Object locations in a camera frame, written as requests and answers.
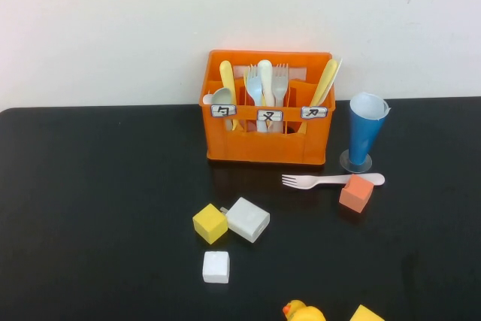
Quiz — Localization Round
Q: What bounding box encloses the orange plastic cutlery holder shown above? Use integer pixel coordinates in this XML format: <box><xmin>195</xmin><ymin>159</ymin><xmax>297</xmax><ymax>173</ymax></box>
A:
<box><xmin>198</xmin><ymin>49</ymin><xmax>337</xmax><ymax>166</ymax></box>

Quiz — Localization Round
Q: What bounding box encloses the grey plastic spoon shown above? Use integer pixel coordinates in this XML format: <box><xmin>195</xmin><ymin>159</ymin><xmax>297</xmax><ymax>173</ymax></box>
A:
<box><xmin>212</xmin><ymin>86</ymin><xmax>234</xmax><ymax>132</ymax></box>

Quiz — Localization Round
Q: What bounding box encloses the light blue plastic fork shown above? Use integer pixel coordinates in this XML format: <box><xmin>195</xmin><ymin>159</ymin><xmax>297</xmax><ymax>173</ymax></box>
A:
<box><xmin>244</xmin><ymin>64</ymin><xmax>264</xmax><ymax>108</ymax></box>

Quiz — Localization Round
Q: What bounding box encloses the white charger block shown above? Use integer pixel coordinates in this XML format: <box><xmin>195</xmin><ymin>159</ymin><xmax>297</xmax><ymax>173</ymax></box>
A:
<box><xmin>220</xmin><ymin>196</ymin><xmax>271</xmax><ymax>245</ymax></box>

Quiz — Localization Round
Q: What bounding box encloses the pink plastic fork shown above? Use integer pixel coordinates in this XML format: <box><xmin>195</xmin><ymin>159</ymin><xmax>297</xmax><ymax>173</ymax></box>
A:
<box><xmin>281</xmin><ymin>172</ymin><xmax>386</xmax><ymax>190</ymax></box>

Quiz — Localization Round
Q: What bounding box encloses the yellow foam cube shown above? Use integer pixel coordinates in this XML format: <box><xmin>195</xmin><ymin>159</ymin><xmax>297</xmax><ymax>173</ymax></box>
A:
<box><xmin>192</xmin><ymin>203</ymin><xmax>229</xmax><ymax>246</ymax></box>

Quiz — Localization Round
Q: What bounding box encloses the yellow plastic knife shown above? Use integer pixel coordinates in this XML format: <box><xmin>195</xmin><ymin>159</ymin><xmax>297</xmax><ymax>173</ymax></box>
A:
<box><xmin>298</xmin><ymin>58</ymin><xmax>338</xmax><ymax>134</ymax></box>

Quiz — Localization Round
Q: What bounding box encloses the pale cream plastic knife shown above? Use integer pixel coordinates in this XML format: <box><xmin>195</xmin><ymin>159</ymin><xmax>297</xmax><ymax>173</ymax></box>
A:
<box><xmin>332</xmin><ymin>58</ymin><xmax>343</xmax><ymax>91</ymax></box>

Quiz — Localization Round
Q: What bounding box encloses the blue paper cone cup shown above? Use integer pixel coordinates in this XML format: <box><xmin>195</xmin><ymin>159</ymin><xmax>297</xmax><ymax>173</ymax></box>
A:
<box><xmin>339</xmin><ymin>91</ymin><xmax>392</xmax><ymax>174</ymax></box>

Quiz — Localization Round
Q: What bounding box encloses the orange foam cube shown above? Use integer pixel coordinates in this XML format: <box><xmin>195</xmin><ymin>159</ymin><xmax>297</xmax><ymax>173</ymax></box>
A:
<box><xmin>337</xmin><ymin>174</ymin><xmax>375</xmax><ymax>214</ymax></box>

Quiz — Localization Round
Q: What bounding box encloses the white foam cube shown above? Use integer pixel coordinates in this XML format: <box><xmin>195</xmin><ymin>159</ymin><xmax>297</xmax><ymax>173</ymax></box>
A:
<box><xmin>201</xmin><ymin>250</ymin><xmax>231</xmax><ymax>284</ymax></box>

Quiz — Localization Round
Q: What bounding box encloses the yellow rubber duck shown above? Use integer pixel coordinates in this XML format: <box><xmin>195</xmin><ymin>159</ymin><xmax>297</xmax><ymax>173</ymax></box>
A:
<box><xmin>282</xmin><ymin>299</ymin><xmax>327</xmax><ymax>321</ymax></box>

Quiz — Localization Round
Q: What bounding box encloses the yellow foam block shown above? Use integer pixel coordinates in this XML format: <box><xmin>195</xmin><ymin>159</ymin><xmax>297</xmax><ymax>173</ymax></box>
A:
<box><xmin>349</xmin><ymin>304</ymin><xmax>385</xmax><ymax>321</ymax></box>

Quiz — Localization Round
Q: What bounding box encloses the cream plastic cutlery handle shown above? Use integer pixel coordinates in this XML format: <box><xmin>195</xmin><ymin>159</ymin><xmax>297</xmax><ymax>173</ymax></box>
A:
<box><xmin>257</xmin><ymin>59</ymin><xmax>277</xmax><ymax>108</ymax></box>

